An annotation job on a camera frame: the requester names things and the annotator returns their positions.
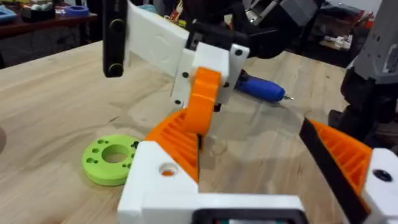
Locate white block left gripper left finger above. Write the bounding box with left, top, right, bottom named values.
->
left=117, top=140, right=200, bottom=224

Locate white orange left gripper right finger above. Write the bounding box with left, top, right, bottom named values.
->
left=298, top=117, right=398, bottom=224

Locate orange ribbed wedge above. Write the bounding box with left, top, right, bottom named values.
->
left=145, top=108, right=203, bottom=184

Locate blue electric screwdriver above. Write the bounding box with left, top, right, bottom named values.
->
left=234, top=70, right=295, bottom=103

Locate green disc with holes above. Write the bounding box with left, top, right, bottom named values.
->
left=81, top=134, right=140, bottom=187

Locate black upright wrist plate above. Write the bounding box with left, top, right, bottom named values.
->
left=102, top=0, right=129, bottom=78

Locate heap of clutter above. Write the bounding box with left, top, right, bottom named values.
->
left=310, top=7, right=376, bottom=52

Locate blue tape roll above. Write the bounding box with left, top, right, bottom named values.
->
left=63, top=5, right=90, bottom=17

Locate dark wooden side table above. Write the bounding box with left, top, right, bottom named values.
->
left=0, top=12, right=99, bottom=47

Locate black box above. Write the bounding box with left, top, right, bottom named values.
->
left=21, top=2, right=57, bottom=22

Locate blue plastic tray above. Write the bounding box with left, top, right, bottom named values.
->
left=0, top=6, right=17, bottom=23

